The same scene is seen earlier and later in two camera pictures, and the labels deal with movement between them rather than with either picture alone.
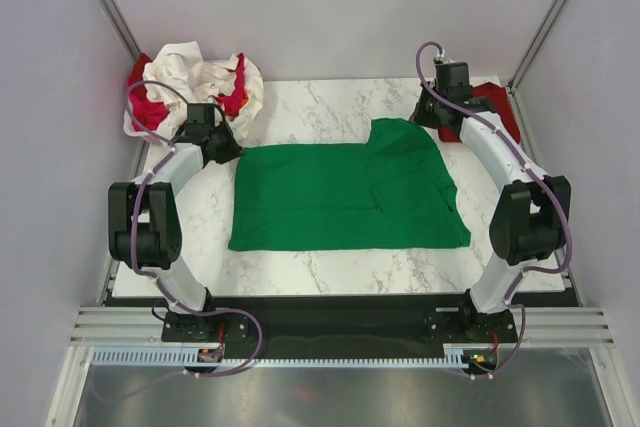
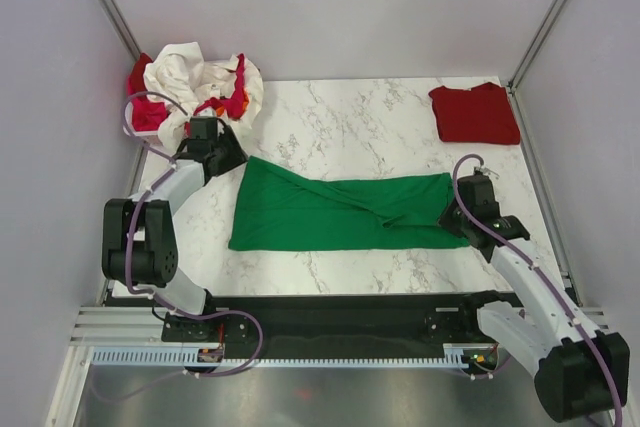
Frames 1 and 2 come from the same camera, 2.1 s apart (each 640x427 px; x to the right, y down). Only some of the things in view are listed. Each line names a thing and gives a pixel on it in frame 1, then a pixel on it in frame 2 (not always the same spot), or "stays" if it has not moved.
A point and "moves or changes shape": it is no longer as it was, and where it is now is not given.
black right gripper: (420, 118) → (446, 221)
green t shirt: (390, 191) moves or changes shape
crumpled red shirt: (136, 75) stays
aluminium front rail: (543, 326) stays
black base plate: (337, 327) stays
